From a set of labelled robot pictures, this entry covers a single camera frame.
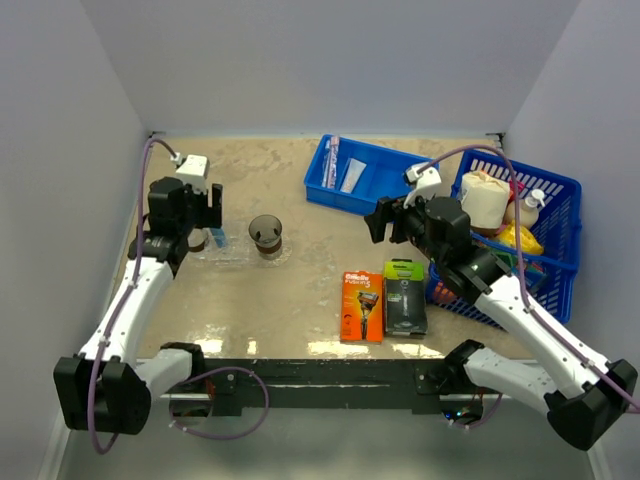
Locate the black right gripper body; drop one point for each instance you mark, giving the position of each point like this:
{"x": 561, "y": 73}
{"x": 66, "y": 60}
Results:
{"x": 409, "y": 225}

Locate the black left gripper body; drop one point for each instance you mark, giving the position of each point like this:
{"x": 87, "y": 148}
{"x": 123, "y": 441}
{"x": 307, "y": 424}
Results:
{"x": 198, "y": 214}

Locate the glass cup with brown band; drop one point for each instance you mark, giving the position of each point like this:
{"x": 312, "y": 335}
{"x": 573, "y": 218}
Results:
{"x": 197, "y": 240}

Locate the light blue toothpaste tube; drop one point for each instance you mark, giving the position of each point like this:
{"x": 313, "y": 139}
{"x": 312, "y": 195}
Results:
{"x": 219, "y": 237}

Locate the white toothpaste tube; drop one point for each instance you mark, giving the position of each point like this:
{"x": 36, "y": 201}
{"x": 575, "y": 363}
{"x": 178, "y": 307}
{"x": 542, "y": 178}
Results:
{"x": 354, "y": 171}

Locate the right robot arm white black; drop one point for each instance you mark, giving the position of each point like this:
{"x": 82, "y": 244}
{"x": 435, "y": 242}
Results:
{"x": 579, "y": 391}

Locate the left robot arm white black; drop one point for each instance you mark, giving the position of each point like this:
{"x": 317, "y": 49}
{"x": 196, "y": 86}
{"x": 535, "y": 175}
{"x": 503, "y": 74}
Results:
{"x": 103, "y": 388}

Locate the pink wrapped toothbrush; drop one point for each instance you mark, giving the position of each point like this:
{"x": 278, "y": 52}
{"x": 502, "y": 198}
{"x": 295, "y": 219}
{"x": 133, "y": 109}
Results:
{"x": 330, "y": 162}

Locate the beige wrapped roll package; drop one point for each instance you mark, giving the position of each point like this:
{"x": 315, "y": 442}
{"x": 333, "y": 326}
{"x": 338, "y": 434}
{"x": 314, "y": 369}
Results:
{"x": 484, "y": 199}

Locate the blue plastic divided bin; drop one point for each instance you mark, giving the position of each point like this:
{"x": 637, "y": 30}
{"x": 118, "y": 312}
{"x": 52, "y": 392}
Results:
{"x": 382, "y": 175}

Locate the orange Gillette Fusion5 razor box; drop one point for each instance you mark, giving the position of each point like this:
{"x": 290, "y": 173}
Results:
{"x": 362, "y": 308}

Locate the green black Gillette razor box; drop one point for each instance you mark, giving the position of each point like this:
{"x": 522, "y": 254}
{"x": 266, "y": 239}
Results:
{"x": 404, "y": 299}

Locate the blue plastic shopping basket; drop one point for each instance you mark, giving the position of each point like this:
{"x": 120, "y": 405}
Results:
{"x": 549, "y": 277}

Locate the pink packet in basket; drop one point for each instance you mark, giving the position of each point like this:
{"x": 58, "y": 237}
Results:
{"x": 516, "y": 187}

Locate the yellow snack packet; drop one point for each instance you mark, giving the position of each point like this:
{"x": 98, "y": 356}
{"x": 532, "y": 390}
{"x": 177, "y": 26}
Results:
{"x": 511, "y": 234}

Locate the lotion pump bottle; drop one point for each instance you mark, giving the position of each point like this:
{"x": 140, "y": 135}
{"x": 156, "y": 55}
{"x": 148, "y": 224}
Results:
{"x": 528, "y": 209}

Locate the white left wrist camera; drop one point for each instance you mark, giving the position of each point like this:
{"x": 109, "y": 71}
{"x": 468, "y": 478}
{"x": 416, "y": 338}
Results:
{"x": 192, "y": 170}

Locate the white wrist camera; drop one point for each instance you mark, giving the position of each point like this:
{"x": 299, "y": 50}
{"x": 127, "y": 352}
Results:
{"x": 192, "y": 170}
{"x": 424, "y": 181}

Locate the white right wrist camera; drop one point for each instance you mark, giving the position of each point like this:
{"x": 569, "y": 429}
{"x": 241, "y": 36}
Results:
{"x": 424, "y": 181}

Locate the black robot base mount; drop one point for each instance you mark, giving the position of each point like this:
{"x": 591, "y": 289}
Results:
{"x": 417, "y": 385}

